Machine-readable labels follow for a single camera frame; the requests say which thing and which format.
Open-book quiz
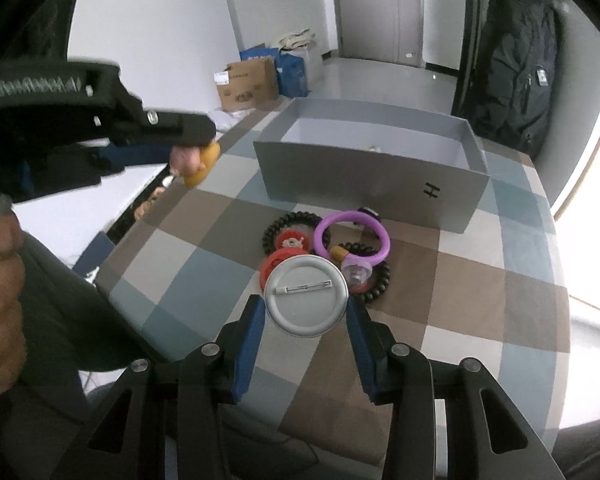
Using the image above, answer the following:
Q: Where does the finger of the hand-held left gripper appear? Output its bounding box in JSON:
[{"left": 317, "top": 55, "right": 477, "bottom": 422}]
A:
[
  {"left": 82, "top": 142, "right": 181, "bottom": 177},
  {"left": 116, "top": 106, "right": 217, "bottom": 148}
]

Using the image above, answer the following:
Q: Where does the clear pendant with orange cap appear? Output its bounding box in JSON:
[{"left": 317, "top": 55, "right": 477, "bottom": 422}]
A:
[{"left": 330, "top": 243, "right": 374, "bottom": 294}]

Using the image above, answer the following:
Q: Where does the grey cardboard box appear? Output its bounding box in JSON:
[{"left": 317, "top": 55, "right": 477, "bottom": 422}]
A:
[{"left": 252, "top": 98, "right": 491, "bottom": 235}]

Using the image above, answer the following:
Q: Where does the black backpack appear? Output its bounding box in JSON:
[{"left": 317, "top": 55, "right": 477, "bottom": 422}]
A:
[{"left": 461, "top": 0, "right": 564, "bottom": 155}]

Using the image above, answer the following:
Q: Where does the brown cardboard box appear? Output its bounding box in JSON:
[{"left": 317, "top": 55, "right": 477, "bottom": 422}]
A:
[{"left": 214, "top": 56, "right": 280, "bottom": 113}]

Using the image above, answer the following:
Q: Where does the checkered tablecloth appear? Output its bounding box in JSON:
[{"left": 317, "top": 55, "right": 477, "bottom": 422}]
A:
[{"left": 94, "top": 95, "right": 574, "bottom": 467}]

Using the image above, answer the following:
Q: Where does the silver round pin badge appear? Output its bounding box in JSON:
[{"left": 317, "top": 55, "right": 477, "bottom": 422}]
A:
[{"left": 263, "top": 255, "right": 350, "bottom": 339}]

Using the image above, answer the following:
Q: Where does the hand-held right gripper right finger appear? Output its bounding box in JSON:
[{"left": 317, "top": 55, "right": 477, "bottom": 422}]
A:
[{"left": 345, "top": 299, "right": 566, "bottom": 480}]

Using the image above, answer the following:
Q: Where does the yellow pink plush charm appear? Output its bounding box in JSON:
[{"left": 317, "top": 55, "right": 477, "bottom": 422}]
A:
[{"left": 169, "top": 140, "right": 222, "bottom": 189}]

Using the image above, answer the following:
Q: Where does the black spiral hair tie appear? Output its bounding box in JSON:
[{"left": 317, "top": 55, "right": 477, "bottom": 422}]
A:
[
  {"left": 262, "top": 211, "right": 324, "bottom": 257},
  {"left": 347, "top": 242, "right": 392, "bottom": 306}
]

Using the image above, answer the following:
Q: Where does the black metal frame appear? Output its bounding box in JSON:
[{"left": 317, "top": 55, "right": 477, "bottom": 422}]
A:
[{"left": 450, "top": 0, "right": 492, "bottom": 117}]

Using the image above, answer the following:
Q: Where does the grey door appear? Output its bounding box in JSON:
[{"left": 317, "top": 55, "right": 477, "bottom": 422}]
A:
[{"left": 329, "top": 0, "right": 427, "bottom": 69}]

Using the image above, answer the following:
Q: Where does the red thin ring bracelet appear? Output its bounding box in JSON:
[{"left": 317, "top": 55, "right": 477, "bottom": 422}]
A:
[{"left": 259, "top": 248, "right": 294, "bottom": 289}]

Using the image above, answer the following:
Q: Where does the blue paper bag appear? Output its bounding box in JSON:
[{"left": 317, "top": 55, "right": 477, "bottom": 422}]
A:
[{"left": 239, "top": 46, "right": 281, "bottom": 68}]

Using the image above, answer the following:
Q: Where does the beige tote bag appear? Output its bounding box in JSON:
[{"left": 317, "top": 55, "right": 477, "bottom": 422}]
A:
[{"left": 271, "top": 27, "right": 317, "bottom": 54}]

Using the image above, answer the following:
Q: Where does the person's left hand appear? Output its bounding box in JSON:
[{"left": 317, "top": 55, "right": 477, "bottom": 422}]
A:
[{"left": 0, "top": 212, "right": 28, "bottom": 397}]

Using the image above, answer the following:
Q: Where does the person's grey clothing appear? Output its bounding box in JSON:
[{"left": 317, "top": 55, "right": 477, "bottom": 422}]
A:
[{"left": 0, "top": 232, "right": 187, "bottom": 480}]

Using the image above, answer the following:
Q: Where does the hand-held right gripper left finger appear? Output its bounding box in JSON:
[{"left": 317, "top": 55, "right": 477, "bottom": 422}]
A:
[{"left": 50, "top": 294, "right": 267, "bottom": 480}]

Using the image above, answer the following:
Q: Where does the white plastic bag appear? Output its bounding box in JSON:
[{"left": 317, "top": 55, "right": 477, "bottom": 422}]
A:
[{"left": 203, "top": 106, "right": 253, "bottom": 133}]

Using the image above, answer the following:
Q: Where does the blue box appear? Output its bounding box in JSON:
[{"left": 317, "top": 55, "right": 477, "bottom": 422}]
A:
[{"left": 275, "top": 52, "right": 311, "bottom": 99}]

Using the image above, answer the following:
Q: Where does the purple ring bracelet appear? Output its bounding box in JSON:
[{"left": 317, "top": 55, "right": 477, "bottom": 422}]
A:
[{"left": 313, "top": 206, "right": 391, "bottom": 265}]

